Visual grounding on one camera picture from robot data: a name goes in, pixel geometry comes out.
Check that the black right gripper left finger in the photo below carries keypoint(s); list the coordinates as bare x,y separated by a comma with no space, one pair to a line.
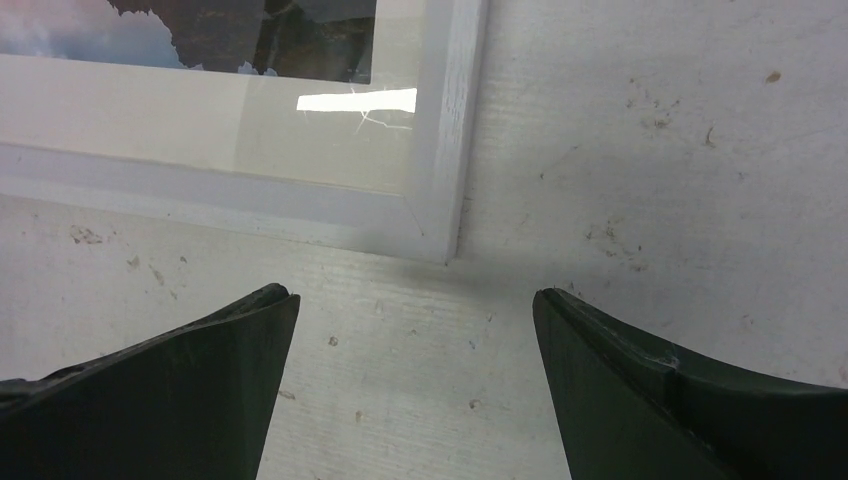
195,402

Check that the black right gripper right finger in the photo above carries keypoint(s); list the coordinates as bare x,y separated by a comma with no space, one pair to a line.
632,405

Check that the white picture frame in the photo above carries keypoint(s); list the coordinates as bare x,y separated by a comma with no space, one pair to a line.
338,123

